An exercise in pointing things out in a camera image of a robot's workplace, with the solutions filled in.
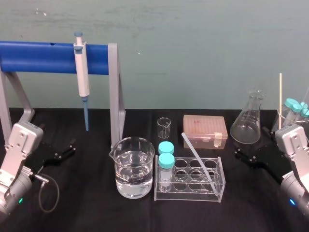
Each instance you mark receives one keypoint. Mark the clear glass stirring rod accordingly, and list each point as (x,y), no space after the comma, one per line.
(195,152)

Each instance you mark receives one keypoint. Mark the glass beaker holding tubes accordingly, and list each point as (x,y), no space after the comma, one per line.
(277,120)

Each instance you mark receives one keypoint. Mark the black table cloth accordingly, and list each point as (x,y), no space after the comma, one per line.
(96,217)

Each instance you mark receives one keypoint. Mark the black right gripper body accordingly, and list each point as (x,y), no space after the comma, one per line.
(266,159)

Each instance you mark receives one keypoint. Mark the small empty glass beaker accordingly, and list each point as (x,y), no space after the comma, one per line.
(164,128)

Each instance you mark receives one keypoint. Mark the clear glass conical flask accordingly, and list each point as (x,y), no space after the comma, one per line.
(246,130)

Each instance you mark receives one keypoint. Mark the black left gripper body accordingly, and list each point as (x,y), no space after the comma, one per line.
(44,153)

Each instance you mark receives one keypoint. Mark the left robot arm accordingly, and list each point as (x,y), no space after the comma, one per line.
(19,137)

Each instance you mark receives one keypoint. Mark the thin wooden stick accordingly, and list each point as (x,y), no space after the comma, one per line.
(280,101)

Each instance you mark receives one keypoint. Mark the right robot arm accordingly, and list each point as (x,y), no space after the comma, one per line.
(292,141)

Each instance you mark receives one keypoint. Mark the clear acrylic tube rack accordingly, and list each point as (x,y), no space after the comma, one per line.
(190,191)

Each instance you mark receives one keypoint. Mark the pink pipette tip box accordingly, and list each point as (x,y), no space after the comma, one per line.
(205,130)

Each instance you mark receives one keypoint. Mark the large glass beaker with water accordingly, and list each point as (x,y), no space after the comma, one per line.
(132,174)

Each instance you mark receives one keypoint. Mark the white and blue pipette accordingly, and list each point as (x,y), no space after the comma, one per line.
(81,72)

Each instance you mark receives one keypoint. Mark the teal capped sample tube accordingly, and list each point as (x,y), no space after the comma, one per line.
(305,112)
(291,102)
(299,108)
(166,147)
(166,169)

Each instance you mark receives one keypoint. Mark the blue bar pipette stand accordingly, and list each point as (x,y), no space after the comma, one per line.
(36,58)

